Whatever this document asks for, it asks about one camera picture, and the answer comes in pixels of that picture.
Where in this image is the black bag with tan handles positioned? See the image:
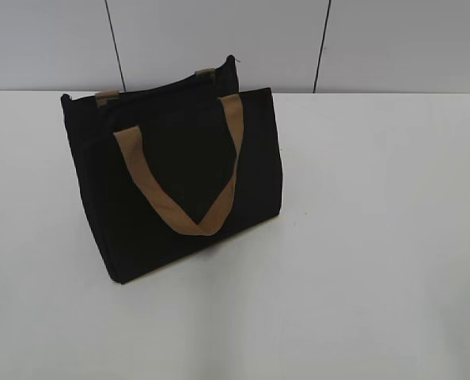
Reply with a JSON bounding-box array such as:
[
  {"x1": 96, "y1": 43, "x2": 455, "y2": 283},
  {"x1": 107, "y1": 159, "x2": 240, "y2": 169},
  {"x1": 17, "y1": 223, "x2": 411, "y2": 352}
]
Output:
[{"x1": 61, "y1": 55, "x2": 283, "y2": 284}]

